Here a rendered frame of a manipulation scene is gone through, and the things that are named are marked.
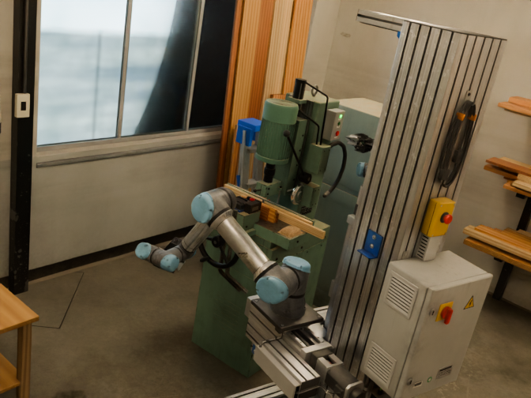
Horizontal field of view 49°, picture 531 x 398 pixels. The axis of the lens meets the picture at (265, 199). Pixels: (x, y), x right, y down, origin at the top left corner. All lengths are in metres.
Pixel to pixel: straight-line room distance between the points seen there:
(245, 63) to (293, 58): 0.58
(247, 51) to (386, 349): 2.81
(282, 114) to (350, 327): 1.13
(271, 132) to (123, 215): 1.67
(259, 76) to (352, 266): 2.61
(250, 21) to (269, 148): 1.65
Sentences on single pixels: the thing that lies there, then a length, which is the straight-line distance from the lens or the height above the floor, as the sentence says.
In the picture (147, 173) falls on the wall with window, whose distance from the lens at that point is 4.29.
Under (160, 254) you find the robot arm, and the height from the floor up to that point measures 0.88.
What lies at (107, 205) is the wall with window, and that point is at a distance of 4.17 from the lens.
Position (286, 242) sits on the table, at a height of 0.88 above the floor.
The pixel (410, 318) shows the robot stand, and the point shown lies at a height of 1.09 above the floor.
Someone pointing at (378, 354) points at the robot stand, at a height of 0.88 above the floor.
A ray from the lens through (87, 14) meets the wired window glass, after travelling 3.79.
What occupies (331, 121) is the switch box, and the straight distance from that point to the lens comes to 3.18.
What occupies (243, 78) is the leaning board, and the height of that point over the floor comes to 1.34.
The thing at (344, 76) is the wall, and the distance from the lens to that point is 5.49.
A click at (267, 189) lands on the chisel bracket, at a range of 3.09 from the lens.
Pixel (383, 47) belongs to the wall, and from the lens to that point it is 5.29.
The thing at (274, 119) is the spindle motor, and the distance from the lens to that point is 2.95.
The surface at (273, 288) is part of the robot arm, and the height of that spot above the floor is 1.00.
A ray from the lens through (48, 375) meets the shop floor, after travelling 3.34.
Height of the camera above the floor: 2.10
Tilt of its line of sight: 21 degrees down
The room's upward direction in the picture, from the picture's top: 11 degrees clockwise
